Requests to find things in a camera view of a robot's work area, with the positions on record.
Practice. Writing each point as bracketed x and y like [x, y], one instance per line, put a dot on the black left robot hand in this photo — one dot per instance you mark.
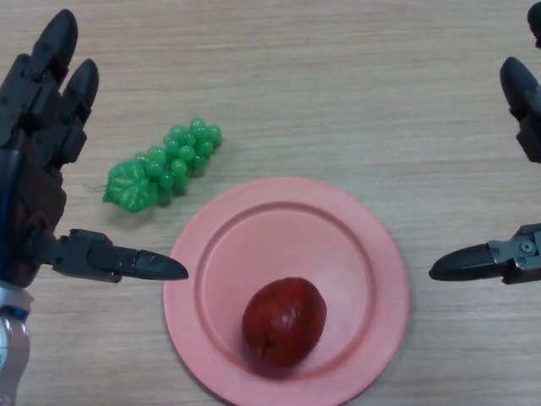
[29, 177]

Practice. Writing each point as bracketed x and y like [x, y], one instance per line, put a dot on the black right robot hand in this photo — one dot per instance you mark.
[465, 264]

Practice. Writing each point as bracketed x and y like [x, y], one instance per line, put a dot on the red apple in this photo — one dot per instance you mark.
[283, 321]

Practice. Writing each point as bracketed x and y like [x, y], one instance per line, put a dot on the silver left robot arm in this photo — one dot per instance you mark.
[12, 351]

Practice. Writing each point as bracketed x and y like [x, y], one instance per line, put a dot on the pink round plate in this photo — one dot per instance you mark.
[296, 237]

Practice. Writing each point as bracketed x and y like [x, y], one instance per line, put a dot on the green plastic grape bunch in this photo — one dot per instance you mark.
[177, 154]

